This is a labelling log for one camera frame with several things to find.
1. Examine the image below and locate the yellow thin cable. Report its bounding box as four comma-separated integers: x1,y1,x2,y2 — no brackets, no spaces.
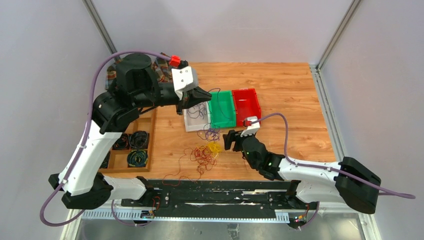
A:
203,141,222,160

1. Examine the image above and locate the aluminium frame post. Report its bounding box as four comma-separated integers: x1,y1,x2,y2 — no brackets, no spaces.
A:
316,0,362,71
82,0,118,54

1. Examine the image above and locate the coiled cable bundle middle left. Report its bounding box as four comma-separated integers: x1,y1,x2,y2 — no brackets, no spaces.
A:
111,132,131,151

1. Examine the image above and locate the coiled cable bundle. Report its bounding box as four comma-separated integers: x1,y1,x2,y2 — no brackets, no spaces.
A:
111,132,131,151
129,130,150,150
127,149,149,168
99,151,112,169

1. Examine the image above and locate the white plastic bin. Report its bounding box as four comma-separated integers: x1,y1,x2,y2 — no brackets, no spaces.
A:
183,102,211,132

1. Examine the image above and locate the coiled cable bundle middle right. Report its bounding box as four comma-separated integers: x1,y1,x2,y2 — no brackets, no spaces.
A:
129,130,150,150

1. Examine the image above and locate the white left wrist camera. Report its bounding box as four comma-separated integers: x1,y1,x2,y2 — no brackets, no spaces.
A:
171,66,199,100

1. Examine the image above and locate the wooden compartment tray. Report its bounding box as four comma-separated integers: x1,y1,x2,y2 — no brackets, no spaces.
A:
99,109,157,174

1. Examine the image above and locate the left aluminium frame post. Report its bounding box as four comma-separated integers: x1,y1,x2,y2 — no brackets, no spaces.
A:
82,0,118,54

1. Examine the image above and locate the green plastic bin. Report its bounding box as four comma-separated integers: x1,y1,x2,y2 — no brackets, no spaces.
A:
207,88,236,129

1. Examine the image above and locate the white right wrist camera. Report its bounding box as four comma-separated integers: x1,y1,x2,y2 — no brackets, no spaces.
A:
240,116,260,137

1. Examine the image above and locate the coiled cable bundle front left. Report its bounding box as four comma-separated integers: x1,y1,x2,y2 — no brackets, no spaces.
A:
99,151,112,169

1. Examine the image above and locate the blue purple thin cable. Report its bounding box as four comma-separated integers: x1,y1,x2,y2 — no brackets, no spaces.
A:
197,87,233,143

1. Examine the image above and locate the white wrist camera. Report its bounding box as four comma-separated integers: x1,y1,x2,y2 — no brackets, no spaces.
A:
171,66,199,100
240,116,260,137

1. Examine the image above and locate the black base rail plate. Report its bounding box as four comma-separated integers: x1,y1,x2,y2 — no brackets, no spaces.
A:
118,179,317,222

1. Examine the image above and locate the coiled cable bundle front right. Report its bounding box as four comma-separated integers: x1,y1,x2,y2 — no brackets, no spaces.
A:
127,149,149,168

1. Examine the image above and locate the dark purple thin cable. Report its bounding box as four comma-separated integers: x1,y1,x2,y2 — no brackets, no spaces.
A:
187,103,210,122

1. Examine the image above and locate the right aluminium frame post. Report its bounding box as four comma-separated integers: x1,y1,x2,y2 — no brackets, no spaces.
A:
316,0,362,71

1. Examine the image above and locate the red plastic bin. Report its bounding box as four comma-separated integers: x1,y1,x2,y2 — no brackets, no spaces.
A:
231,88,262,127

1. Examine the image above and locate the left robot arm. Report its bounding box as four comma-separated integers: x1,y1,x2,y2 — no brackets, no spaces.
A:
48,50,212,210

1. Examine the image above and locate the plaid cloth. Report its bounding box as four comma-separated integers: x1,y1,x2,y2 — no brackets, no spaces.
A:
104,57,173,90

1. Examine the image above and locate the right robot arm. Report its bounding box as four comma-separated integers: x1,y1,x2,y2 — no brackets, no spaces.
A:
223,130,381,214

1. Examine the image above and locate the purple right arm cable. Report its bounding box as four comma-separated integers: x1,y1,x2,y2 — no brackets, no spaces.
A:
243,112,417,200

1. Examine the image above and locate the right aluminium table rail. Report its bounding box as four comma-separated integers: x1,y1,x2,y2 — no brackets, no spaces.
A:
309,64,346,162

